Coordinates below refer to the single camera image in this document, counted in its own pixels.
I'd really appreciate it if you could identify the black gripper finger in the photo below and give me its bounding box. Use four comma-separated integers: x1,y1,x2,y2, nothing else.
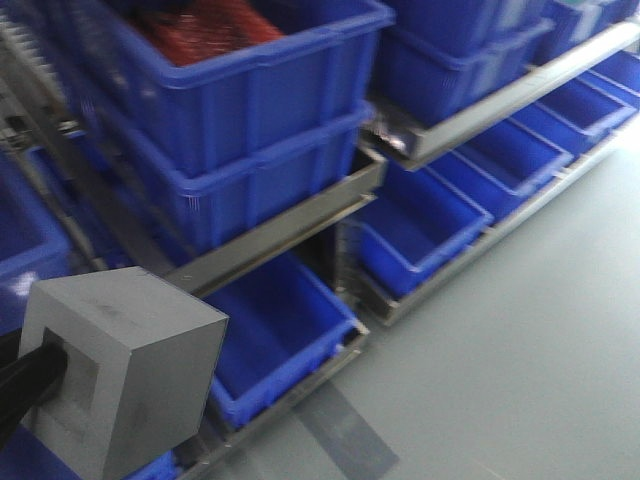
1,332,68,445

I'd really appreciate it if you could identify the gray hollow square base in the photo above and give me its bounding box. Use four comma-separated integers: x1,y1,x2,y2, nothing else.
20,267,229,479

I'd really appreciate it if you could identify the blue bin far left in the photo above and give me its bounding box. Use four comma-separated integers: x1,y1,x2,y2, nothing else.
1,154,71,334

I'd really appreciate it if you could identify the large blue target bin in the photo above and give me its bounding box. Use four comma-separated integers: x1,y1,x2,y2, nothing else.
204,253,357,428

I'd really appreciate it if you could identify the blue bin with red items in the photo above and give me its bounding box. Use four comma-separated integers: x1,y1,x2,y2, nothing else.
50,1,395,176

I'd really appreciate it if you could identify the blue bin on cart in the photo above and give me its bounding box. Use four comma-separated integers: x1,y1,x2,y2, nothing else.
511,79,635,157
355,160,494,299
429,119,573,223

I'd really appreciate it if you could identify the blue stacked bin right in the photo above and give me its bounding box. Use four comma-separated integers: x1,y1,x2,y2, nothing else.
371,1,553,126

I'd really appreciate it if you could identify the red mesh bag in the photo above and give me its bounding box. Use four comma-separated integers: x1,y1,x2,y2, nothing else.
126,1,285,67

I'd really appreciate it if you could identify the stainless steel shelf cart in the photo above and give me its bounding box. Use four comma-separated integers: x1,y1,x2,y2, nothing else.
340,18,639,326

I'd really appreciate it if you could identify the stainless steel rack frame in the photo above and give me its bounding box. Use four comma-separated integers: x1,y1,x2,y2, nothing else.
1,7,386,479

